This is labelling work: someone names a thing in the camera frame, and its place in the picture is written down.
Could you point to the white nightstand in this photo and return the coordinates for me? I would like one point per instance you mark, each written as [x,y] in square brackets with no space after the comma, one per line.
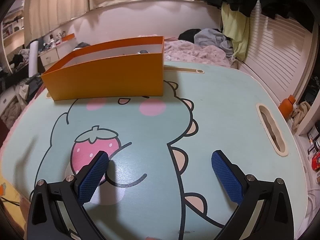
[48,57]

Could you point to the yellow-green hanging garment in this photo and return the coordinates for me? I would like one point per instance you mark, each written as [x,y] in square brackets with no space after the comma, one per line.
[233,27]

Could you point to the grey crumpled garment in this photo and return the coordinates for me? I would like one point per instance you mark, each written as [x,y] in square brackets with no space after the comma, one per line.
[210,37]

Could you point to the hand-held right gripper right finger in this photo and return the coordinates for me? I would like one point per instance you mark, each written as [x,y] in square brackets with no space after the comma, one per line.
[226,177]

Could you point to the orange bottle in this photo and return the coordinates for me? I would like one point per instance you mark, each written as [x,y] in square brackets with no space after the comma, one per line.
[286,106]

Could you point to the black crumpled garment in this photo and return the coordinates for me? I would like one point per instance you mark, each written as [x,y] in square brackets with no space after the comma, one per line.
[187,35]

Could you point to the orange cardboard box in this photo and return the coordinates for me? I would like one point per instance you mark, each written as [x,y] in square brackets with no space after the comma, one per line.
[107,80]

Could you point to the pink printed blanket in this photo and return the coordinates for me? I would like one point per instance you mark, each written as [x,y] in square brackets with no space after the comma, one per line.
[195,53]

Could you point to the silver grey bag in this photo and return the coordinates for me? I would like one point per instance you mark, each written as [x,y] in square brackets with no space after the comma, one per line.
[82,46]

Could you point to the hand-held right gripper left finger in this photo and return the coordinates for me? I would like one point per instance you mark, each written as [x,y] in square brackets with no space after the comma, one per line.
[93,175]

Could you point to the red round container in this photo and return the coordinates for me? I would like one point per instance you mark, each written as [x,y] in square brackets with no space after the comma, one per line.
[316,161]

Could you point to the white wall shelf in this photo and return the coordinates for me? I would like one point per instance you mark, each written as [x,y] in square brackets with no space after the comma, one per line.
[11,32]

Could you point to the crumpled light cloth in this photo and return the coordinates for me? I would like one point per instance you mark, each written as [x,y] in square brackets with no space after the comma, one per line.
[15,102]

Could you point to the white slatted headboard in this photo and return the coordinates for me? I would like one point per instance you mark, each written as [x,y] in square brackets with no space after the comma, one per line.
[277,55]

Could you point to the white paper roll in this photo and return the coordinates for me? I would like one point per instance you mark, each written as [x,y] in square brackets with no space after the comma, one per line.
[33,57]

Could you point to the small orange box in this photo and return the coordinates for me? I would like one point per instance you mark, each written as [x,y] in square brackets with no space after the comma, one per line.
[68,37]

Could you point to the beige crumpled cloth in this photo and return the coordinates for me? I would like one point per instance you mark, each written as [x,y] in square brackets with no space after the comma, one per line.
[301,115]

